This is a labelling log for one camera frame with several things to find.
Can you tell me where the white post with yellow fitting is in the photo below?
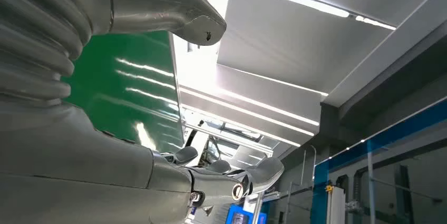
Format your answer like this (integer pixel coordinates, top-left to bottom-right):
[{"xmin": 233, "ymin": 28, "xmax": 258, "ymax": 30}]
[{"xmin": 325, "ymin": 184, "xmax": 346, "ymax": 224}]

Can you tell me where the blue screen device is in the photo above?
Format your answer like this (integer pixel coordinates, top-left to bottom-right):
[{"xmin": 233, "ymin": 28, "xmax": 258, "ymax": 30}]
[{"xmin": 226, "ymin": 204, "xmax": 268, "ymax": 224}]

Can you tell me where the blue metal frame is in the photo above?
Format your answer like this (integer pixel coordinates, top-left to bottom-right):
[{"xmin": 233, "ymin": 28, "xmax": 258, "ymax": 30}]
[{"xmin": 310, "ymin": 98, "xmax": 447, "ymax": 224}]

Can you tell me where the green conveyor belt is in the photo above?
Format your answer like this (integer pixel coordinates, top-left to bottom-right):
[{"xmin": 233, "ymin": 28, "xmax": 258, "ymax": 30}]
[{"xmin": 62, "ymin": 30, "xmax": 184, "ymax": 153}]

